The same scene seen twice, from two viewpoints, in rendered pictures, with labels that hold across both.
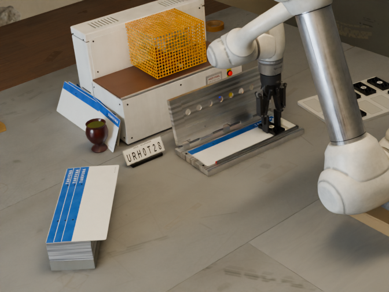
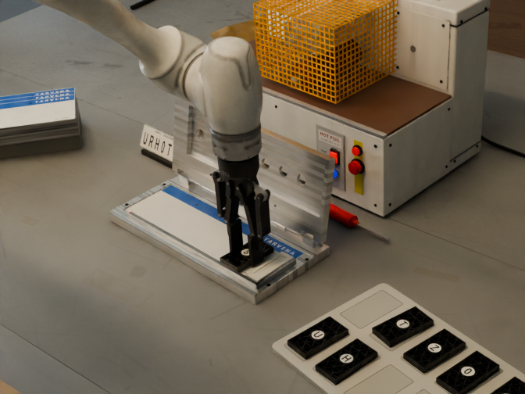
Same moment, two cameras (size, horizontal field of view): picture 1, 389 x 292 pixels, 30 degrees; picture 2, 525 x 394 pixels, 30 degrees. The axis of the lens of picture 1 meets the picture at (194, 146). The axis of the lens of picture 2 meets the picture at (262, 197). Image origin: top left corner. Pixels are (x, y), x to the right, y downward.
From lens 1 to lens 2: 2.80 m
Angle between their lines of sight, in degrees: 67
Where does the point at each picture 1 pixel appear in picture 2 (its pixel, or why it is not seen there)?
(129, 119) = not seen: hidden behind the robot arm
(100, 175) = (50, 110)
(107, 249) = not seen: outside the picture
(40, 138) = not seen: hidden behind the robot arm
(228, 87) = (264, 147)
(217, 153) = (165, 213)
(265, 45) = (191, 87)
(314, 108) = (355, 306)
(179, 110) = (183, 119)
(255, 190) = (63, 269)
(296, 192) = (48, 313)
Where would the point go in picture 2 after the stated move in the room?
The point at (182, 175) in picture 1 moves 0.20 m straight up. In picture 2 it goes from (117, 196) to (104, 116)
